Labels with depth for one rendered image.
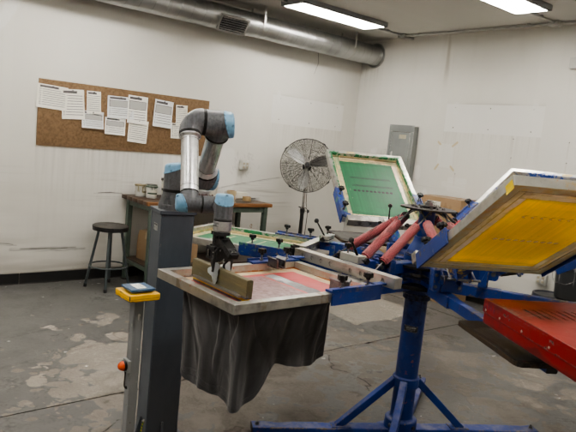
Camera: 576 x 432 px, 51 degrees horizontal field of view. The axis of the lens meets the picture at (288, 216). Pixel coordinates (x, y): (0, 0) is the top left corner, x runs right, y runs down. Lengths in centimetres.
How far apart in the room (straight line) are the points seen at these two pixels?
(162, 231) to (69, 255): 343
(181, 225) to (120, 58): 359
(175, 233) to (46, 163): 327
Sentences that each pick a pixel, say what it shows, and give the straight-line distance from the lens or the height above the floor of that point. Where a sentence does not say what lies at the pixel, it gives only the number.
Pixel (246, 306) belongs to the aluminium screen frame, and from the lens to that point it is 223.
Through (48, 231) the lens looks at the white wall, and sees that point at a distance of 622.
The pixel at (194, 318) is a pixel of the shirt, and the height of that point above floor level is 81.
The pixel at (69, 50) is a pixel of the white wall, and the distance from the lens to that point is 619.
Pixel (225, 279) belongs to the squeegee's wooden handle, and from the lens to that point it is 242.
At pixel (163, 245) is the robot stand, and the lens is 299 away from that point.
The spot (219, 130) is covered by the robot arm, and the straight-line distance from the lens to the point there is 268.
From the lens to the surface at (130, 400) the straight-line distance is 259.
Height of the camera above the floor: 159
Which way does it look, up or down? 7 degrees down
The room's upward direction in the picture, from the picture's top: 6 degrees clockwise
